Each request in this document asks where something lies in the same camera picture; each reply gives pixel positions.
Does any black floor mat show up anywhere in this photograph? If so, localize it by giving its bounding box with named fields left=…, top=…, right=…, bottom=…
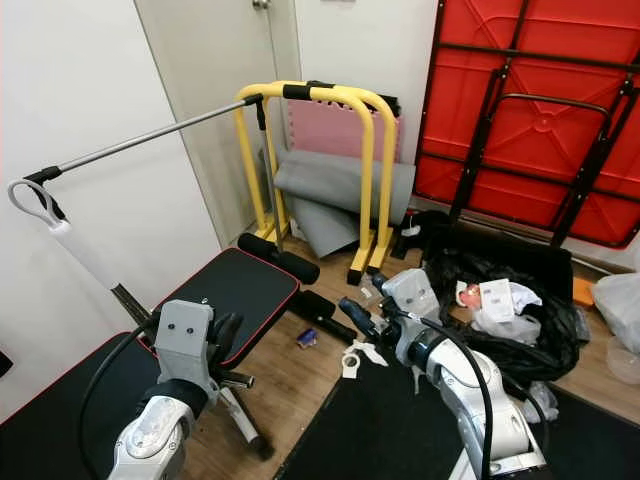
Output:
left=275, top=350, right=640, bottom=480

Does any white paper scrap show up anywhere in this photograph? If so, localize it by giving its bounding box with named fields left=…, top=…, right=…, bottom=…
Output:
left=358, top=340, right=391, bottom=367

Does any short black foam roller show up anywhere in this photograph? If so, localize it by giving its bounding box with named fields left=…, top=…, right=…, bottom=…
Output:
left=288, top=290, right=359, bottom=344

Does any white tape roll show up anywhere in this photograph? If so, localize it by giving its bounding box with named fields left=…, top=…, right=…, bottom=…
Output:
left=341, top=350, right=361, bottom=381

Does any small black bench pad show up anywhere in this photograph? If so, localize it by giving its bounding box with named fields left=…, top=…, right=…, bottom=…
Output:
left=150, top=247, right=301, bottom=366

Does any grey folded mat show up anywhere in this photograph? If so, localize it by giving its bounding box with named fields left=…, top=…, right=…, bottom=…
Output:
left=288, top=195, right=371, bottom=259

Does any long black foam roller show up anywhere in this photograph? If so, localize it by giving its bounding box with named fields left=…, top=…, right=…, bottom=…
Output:
left=238, top=232, right=321, bottom=286

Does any white paper label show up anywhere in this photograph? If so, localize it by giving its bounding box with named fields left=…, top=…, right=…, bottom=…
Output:
left=478, top=280, right=517, bottom=323

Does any yellow dip bar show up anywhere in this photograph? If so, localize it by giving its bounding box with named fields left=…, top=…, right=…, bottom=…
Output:
left=265, top=80, right=403, bottom=273
left=233, top=80, right=383, bottom=287

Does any grey rolled mat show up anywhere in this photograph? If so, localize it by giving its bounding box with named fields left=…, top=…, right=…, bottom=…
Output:
left=272, top=150, right=417, bottom=229

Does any pink foam mat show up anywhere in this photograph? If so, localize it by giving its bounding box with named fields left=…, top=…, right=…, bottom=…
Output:
left=285, top=100, right=403, bottom=163

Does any large black bench pad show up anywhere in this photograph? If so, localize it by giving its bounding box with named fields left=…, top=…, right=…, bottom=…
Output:
left=0, top=332, right=161, bottom=480

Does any red folding table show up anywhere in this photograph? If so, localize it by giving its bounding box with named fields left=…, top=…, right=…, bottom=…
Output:
left=410, top=0, right=640, bottom=251

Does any silver pole with black grip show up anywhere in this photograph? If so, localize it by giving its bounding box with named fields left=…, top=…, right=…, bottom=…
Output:
left=22, top=93, right=269, bottom=185

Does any clear plastic tub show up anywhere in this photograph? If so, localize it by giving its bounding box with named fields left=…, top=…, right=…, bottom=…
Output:
left=605, top=335, right=640, bottom=386

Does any white door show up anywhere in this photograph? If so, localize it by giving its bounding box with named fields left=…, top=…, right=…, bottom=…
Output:
left=135, top=0, right=301, bottom=251

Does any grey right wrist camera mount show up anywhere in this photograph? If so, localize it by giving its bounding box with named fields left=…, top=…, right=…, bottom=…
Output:
left=380, top=268, right=442, bottom=336

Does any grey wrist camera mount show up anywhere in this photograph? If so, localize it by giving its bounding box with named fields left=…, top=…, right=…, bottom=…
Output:
left=155, top=300, right=219, bottom=387
left=380, top=268, right=442, bottom=336

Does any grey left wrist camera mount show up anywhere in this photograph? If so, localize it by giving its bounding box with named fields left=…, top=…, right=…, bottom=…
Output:
left=155, top=300, right=219, bottom=387

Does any bench steel frame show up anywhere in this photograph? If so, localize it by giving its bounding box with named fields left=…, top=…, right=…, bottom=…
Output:
left=215, top=370, right=276, bottom=462

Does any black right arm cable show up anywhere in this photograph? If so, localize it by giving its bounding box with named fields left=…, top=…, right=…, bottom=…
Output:
left=425, top=318, right=496, bottom=479

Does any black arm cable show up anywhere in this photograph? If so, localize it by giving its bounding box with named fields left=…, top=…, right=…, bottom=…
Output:
left=75, top=318, right=161, bottom=480
left=425, top=318, right=496, bottom=479

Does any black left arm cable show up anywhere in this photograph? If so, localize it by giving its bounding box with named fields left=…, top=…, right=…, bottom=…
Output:
left=75, top=318, right=161, bottom=480

